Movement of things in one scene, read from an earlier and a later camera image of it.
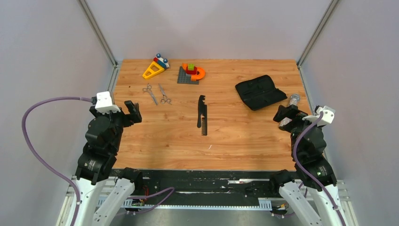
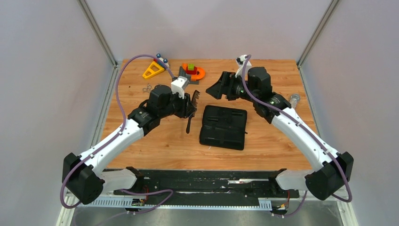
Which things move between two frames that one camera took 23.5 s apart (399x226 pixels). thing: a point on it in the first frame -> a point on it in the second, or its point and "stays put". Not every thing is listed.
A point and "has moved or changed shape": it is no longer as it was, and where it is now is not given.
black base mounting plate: [207, 184] stays put
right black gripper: [290, 112] -> [224, 86]
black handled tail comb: [201, 109] -> [194, 101]
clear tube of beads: [294, 99] stays put
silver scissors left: [148, 89] stays put
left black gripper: [135, 114] -> [186, 107]
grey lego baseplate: [183, 77] stays put
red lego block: [191, 72] stays put
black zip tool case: [259, 92] has moved or changed shape
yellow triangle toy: [158, 65] stays put
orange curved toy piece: [195, 76] stays put
